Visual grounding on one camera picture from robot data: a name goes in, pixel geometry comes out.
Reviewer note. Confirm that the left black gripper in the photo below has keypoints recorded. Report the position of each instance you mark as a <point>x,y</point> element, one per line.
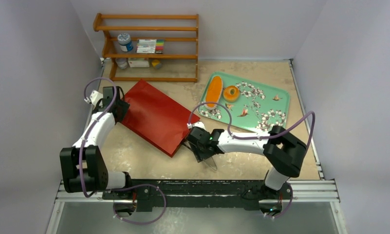
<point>124,107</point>

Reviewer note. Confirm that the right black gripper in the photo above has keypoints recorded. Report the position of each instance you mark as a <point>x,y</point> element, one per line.
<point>198,149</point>

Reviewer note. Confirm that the black metal tongs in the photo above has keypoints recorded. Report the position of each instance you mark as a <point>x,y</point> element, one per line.
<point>210,162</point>

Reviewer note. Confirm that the red paper bag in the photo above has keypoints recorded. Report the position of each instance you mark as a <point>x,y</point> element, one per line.
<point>156,117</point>

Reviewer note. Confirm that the fake bread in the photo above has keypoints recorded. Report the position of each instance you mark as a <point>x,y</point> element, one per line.
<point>214,92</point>

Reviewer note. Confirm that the fake orange doughnut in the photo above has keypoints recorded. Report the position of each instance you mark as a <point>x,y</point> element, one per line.
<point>231,93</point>

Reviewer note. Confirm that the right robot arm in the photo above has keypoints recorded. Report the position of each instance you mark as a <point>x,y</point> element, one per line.
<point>282,149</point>

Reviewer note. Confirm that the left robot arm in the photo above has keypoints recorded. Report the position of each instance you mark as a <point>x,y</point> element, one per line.
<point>82,165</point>

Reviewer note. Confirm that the small clear jar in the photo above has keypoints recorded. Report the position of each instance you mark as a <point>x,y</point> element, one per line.
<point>122,63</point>

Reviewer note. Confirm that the white small box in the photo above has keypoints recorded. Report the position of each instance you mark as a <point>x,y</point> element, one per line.
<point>138,62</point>

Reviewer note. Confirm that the yellow green cube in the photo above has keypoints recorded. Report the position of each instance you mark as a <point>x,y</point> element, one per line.
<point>156,64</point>

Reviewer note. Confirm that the pack of coloured markers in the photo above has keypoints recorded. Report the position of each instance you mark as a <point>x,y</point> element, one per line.
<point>150,46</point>

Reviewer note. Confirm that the blue lidded jar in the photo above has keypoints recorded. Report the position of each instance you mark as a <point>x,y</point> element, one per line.
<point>125,42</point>

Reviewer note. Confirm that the wooden shelf rack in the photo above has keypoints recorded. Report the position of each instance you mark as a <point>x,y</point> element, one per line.
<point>109,51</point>

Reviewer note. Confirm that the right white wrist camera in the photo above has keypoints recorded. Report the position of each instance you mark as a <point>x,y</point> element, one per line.
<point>198,124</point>

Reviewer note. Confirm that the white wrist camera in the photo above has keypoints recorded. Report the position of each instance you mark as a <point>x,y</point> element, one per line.
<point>198,124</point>
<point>93,98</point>

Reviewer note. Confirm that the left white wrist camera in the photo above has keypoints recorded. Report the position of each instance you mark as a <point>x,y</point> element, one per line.
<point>93,98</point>

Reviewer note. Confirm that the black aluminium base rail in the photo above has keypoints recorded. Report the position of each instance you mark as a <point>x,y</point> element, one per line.
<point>250,195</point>

